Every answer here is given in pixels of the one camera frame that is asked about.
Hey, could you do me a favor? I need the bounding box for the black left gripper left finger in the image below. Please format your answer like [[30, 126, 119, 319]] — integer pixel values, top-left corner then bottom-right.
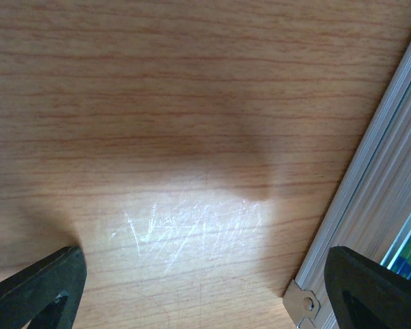
[[0, 246, 87, 328]]

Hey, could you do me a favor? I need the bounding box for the aluminium poker case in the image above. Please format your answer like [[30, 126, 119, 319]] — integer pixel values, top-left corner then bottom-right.
[[283, 42, 411, 328]]

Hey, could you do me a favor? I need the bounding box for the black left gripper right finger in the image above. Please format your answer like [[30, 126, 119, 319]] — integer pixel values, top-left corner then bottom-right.
[[324, 246, 411, 328]]

